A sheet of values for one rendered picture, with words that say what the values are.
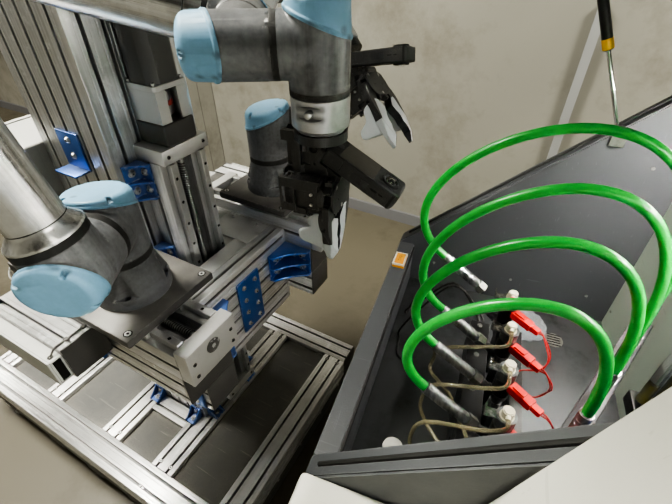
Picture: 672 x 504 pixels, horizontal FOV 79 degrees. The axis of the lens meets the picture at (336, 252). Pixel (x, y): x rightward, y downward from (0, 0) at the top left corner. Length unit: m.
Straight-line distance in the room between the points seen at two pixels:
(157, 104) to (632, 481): 0.90
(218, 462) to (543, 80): 2.20
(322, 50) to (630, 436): 0.45
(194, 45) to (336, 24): 0.15
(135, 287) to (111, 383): 1.08
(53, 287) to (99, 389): 1.25
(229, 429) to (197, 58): 1.35
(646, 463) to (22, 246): 0.71
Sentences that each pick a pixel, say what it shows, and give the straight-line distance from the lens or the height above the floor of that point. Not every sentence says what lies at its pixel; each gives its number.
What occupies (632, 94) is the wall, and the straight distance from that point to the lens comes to 2.43.
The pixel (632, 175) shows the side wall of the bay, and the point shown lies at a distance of 1.04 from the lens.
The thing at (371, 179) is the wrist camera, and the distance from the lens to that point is 0.54.
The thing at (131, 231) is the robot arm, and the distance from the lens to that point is 0.80.
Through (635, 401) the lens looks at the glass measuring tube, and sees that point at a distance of 0.94.
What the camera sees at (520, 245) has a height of 1.33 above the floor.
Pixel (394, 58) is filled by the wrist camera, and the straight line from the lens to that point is 0.79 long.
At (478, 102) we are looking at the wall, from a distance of 2.48.
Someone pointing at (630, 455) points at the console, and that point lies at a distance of 0.40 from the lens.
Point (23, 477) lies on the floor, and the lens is 2.12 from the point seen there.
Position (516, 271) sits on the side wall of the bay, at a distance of 1.15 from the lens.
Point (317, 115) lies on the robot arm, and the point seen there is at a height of 1.45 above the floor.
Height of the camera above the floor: 1.62
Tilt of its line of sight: 38 degrees down
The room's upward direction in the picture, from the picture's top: straight up
